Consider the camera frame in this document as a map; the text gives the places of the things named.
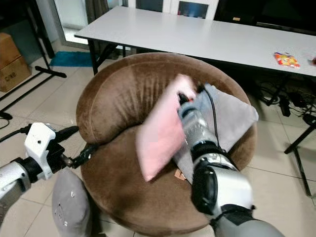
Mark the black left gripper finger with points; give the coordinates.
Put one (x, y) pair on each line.
(86, 154)
(68, 132)

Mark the pink fabric pillow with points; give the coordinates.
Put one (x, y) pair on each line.
(160, 133)

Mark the grey fabric pillow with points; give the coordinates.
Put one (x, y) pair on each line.
(71, 207)
(237, 118)

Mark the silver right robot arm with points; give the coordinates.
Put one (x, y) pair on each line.
(227, 187)

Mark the brown round velvet sofa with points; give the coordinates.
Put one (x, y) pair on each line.
(118, 89)

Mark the teal floor mat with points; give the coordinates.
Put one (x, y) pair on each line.
(71, 59)

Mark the black metal rack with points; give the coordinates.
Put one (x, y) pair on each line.
(52, 72)

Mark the long white table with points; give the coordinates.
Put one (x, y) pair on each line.
(177, 37)

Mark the small printed cardboard box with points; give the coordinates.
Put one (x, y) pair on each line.
(15, 74)

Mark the white cabinet with glass doors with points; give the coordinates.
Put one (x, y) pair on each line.
(177, 7)

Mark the colourful snack packet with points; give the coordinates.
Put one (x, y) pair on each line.
(286, 59)

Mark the black metal stand leg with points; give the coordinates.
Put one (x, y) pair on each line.
(298, 143)

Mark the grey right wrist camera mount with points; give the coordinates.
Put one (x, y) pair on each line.
(207, 101)

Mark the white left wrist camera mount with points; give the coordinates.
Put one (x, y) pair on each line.
(39, 140)

